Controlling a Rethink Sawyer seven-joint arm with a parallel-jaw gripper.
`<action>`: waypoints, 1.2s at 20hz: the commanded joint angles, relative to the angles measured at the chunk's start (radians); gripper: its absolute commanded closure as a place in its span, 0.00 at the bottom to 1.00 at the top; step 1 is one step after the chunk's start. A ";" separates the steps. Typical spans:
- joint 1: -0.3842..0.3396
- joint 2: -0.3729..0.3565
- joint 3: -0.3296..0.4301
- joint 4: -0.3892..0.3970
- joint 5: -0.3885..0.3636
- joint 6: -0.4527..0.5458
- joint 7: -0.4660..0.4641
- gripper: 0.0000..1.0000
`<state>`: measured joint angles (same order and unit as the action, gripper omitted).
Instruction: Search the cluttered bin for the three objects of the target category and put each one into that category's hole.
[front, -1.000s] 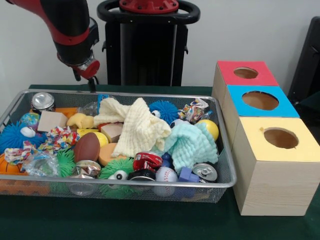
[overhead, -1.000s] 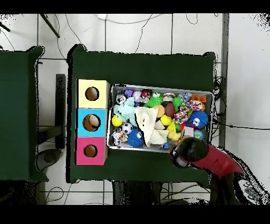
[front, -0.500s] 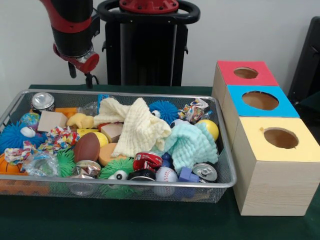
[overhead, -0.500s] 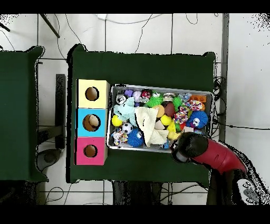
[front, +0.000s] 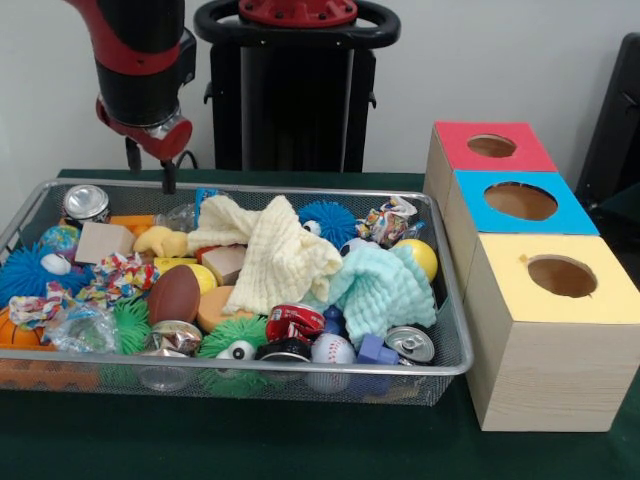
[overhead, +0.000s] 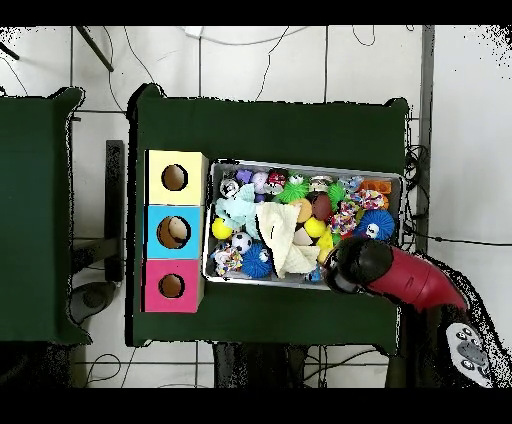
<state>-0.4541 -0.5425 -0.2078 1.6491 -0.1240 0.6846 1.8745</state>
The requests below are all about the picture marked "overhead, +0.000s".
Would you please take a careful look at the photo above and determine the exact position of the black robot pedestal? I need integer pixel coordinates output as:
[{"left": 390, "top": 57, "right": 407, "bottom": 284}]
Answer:
[{"left": 212, "top": 342, "right": 309, "bottom": 388}]

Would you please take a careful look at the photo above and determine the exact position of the small soccer ball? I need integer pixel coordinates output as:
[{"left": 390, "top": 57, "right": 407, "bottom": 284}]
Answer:
[{"left": 230, "top": 231, "right": 254, "bottom": 255}]

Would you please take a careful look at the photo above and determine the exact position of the yellow ball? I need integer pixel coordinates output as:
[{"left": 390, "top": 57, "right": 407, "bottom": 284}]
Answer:
[{"left": 210, "top": 216, "right": 234, "bottom": 241}]

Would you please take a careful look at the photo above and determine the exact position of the shallow clear mesh bin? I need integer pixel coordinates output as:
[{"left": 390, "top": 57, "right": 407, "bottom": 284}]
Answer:
[{"left": 201, "top": 158, "right": 406, "bottom": 296}]

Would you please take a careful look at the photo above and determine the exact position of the mint green cloth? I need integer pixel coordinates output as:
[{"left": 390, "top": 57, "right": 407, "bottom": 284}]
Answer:
[{"left": 214, "top": 183, "right": 261, "bottom": 239}]

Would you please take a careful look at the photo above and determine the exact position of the dark slanted rod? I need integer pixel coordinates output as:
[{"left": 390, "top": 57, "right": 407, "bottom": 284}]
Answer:
[{"left": 74, "top": 25, "right": 115, "bottom": 73}]

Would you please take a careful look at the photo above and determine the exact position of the green spiky ball with eye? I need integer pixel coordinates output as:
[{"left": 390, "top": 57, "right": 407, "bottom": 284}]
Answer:
[{"left": 275, "top": 173, "right": 311, "bottom": 204}]

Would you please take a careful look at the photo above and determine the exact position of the dark green tablecloth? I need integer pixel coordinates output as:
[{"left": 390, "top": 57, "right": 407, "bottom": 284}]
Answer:
[{"left": 126, "top": 82, "right": 410, "bottom": 355}]

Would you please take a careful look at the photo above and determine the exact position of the orange foam disc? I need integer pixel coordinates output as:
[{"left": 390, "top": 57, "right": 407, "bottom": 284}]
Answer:
[{"left": 293, "top": 198, "right": 314, "bottom": 224}]

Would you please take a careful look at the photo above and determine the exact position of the blue spiky ball with eyes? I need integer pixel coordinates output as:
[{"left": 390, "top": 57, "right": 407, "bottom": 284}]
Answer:
[
  {"left": 353, "top": 208, "right": 396, "bottom": 242},
  {"left": 240, "top": 243, "right": 274, "bottom": 279}
]

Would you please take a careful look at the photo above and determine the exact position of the brown toy football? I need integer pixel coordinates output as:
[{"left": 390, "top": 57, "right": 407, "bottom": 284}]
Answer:
[{"left": 310, "top": 193, "right": 334, "bottom": 222}]

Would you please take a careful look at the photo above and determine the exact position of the cream yellow cloth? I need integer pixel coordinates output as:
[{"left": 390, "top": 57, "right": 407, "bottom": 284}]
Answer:
[{"left": 254, "top": 201, "right": 321, "bottom": 280}]

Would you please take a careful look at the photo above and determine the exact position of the black upright panel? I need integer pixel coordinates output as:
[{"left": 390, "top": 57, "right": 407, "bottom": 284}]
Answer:
[{"left": 104, "top": 139, "right": 126, "bottom": 283}]

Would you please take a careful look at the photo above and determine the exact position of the wooden three-hole box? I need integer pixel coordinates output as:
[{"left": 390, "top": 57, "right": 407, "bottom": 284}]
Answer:
[{"left": 141, "top": 149, "right": 210, "bottom": 314}]

